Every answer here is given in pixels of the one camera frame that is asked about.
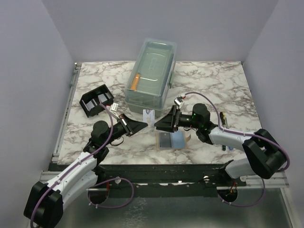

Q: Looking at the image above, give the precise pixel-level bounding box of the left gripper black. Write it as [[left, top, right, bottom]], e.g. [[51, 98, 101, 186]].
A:
[[104, 114, 148, 146]]

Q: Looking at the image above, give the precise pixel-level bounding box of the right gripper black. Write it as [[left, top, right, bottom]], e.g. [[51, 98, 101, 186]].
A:
[[155, 105, 201, 133]]

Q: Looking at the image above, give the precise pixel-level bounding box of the black VIP credit card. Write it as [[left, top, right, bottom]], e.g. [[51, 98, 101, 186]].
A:
[[159, 132, 171, 149]]

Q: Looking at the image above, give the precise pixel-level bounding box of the black card box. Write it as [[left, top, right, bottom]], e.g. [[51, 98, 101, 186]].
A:
[[79, 84, 114, 118]]

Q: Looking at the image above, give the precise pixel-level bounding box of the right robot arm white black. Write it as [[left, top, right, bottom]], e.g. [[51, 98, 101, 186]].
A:
[[154, 103, 287, 186]]

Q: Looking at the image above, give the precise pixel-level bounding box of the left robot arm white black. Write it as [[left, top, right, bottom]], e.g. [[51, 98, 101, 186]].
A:
[[24, 114, 148, 228]]

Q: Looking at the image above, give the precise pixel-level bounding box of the white card in box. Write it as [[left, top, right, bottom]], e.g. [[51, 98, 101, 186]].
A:
[[86, 93, 113, 111]]

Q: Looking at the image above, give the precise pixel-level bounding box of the orange tool inside toolbox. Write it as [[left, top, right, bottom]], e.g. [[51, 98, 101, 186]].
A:
[[130, 74, 141, 90]]

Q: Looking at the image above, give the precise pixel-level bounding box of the translucent green plastic toolbox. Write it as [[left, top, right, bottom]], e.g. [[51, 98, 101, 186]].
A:
[[125, 38, 177, 117]]

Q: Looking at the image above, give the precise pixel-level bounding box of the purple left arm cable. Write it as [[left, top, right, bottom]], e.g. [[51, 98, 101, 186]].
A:
[[29, 102, 135, 228]]

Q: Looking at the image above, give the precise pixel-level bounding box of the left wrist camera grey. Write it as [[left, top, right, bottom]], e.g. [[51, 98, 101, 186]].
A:
[[109, 103, 119, 114]]

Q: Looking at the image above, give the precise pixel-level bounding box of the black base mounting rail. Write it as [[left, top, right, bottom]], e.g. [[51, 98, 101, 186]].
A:
[[91, 164, 245, 198]]

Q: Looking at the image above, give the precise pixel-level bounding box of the aluminium extrusion rail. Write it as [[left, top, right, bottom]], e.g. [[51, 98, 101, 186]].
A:
[[237, 170, 289, 190]]

